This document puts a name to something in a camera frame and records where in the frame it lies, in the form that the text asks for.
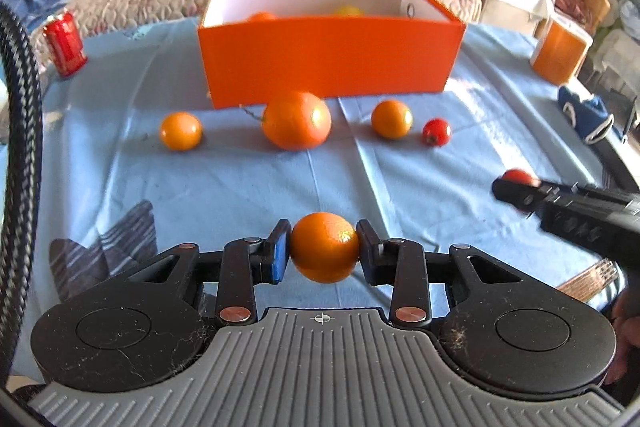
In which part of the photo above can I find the yellow apple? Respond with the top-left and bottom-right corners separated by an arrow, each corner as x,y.
332,4 -> 364,17

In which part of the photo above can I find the red cherry tomato back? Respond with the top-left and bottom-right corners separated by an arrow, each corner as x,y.
422,118 -> 452,146

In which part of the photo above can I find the light blue tablecloth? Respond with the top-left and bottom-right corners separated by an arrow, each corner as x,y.
14,16 -> 640,383

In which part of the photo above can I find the orange cardboard box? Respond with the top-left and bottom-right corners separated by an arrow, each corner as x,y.
198,0 -> 466,108

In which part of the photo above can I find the red soda can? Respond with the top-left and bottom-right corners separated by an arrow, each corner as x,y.
43,9 -> 88,78

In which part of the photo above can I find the black braided cable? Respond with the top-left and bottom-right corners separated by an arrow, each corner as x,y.
0,1 -> 44,388

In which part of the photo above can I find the person's right hand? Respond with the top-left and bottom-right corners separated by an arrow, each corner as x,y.
604,289 -> 639,385

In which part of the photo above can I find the large orange near box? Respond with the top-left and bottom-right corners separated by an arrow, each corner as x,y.
240,91 -> 332,150

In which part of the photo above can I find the lone red cherry tomato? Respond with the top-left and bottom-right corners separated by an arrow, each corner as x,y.
501,169 -> 540,187

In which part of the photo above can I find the orange cylindrical canister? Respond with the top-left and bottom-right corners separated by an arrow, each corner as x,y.
529,13 -> 592,87

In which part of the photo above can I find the blue white sock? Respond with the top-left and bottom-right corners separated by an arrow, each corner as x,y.
558,84 -> 626,145

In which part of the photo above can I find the small orange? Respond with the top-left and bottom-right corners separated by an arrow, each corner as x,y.
291,212 -> 359,284
160,112 -> 203,152
371,100 -> 413,140

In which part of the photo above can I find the dark grey rectangular bar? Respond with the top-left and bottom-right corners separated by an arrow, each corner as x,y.
593,128 -> 639,193

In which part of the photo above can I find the yellow pear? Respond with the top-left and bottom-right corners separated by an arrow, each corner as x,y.
246,11 -> 278,23

